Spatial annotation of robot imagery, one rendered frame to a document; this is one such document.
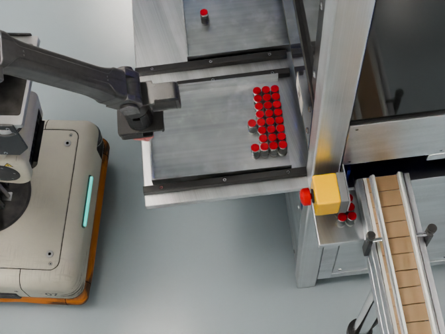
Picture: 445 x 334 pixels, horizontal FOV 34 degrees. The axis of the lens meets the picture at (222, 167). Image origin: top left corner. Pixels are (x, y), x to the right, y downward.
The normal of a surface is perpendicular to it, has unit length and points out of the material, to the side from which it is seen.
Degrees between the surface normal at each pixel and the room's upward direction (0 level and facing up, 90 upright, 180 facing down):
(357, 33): 90
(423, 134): 90
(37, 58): 60
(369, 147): 90
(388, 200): 0
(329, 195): 0
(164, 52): 0
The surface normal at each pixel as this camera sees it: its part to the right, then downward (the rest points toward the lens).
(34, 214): -0.06, -0.41
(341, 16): 0.11, 0.90
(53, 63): 0.84, -0.22
